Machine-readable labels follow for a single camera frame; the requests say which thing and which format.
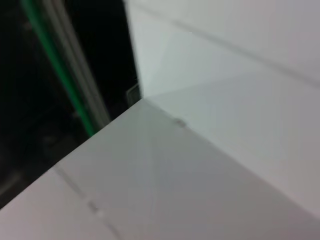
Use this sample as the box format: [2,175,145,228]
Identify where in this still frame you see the grey metal frame post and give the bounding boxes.
[46,0,112,131]

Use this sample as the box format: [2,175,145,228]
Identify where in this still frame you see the green strip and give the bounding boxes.
[21,0,97,138]

